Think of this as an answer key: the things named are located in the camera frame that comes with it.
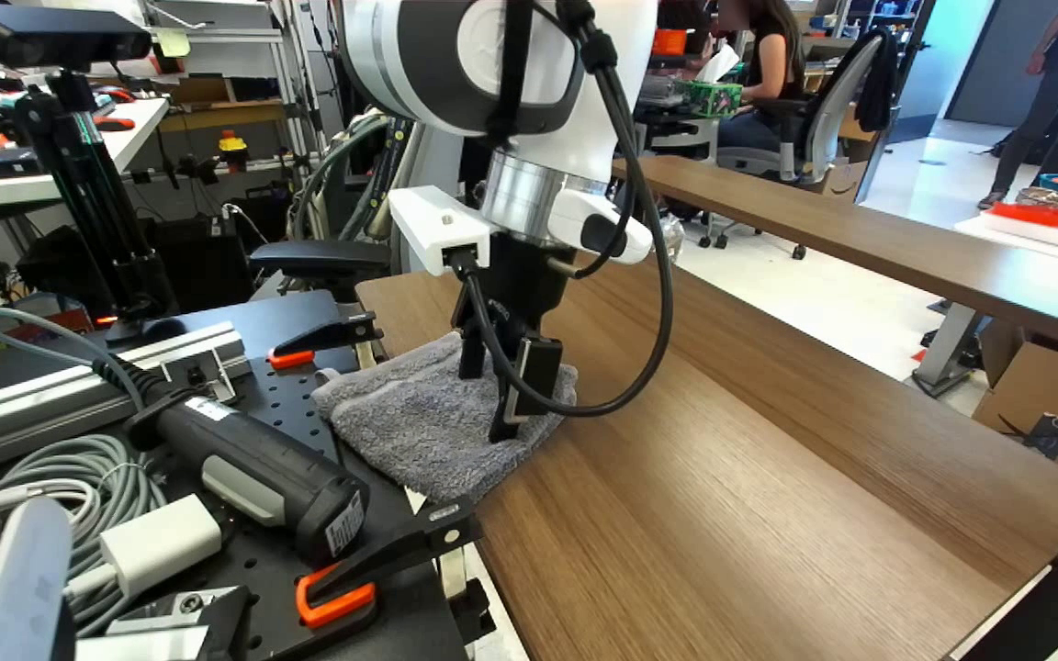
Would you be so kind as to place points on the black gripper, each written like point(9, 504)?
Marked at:
point(521, 284)

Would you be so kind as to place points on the grey towel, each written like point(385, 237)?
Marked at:
point(414, 424)

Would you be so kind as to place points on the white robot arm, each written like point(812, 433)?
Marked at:
point(431, 60)

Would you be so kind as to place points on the small black orange clamp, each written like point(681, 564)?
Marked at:
point(326, 334)

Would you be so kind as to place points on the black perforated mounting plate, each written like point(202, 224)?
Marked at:
point(294, 407)

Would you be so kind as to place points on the large black orange clamp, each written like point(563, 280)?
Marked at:
point(385, 559)

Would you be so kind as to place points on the black grey handheld device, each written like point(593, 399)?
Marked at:
point(257, 472)

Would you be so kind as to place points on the green box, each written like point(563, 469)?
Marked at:
point(713, 98)

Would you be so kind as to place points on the small yellow object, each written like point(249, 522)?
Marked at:
point(233, 143)

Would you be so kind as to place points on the orange bin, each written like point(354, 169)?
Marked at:
point(671, 43)

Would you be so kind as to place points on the white power adapter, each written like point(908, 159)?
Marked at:
point(163, 546)

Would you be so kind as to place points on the long wooden side table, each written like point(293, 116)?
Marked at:
point(873, 238)

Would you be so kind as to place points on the seated person black top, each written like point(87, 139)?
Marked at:
point(774, 60)

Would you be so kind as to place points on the grey black office chair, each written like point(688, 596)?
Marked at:
point(828, 110)

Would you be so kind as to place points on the white desk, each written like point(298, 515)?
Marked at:
point(128, 132)

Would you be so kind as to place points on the pale grey curved panel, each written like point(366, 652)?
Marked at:
point(20, 590)

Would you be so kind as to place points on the cardboard box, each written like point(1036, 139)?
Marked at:
point(1046, 388)

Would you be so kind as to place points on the red flat object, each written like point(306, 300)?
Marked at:
point(1031, 214)

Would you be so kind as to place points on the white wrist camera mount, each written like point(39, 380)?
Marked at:
point(431, 224)

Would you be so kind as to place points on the black white metal bracket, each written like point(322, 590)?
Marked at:
point(202, 617)

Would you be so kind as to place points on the black camera tripod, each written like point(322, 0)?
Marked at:
point(92, 205)

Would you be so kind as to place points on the aluminium extrusion rail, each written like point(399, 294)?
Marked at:
point(52, 395)

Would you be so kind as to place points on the black stereo camera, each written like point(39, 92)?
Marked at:
point(46, 32)

